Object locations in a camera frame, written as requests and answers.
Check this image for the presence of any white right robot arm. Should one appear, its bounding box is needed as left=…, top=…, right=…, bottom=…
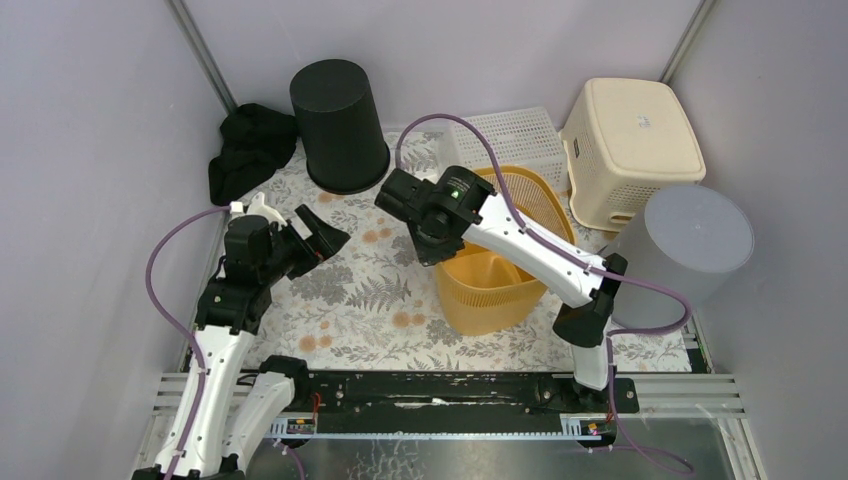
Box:
left=375, top=166, right=627, bottom=412

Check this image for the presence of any grey plastic bucket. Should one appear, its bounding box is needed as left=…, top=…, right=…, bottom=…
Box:
left=600, top=185, right=754, bottom=307

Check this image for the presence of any grey slotted cable duct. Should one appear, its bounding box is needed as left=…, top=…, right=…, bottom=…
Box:
left=264, top=413, right=610, bottom=442

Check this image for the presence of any white mesh plastic basket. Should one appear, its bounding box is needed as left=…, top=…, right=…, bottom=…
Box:
left=436, top=107, right=570, bottom=193

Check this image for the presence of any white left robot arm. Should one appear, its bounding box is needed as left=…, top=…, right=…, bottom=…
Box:
left=132, top=195, right=350, bottom=479

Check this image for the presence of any large cream plastic basket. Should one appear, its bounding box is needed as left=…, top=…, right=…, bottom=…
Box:
left=559, top=78, right=706, bottom=232

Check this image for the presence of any black crumpled cloth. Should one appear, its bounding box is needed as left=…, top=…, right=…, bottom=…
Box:
left=208, top=103, right=299, bottom=206

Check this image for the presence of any black bucket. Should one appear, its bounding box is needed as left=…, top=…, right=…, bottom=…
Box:
left=289, top=59, right=390, bottom=195

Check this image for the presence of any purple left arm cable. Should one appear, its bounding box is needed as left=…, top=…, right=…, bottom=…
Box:
left=144, top=205, right=233, bottom=480

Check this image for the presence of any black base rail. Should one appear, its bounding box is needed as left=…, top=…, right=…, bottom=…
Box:
left=276, top=370, right=640, bottom=435

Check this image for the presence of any yellow plastic waste bin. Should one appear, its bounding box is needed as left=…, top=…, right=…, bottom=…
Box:
left=434, top=165, right=576, bottom=336

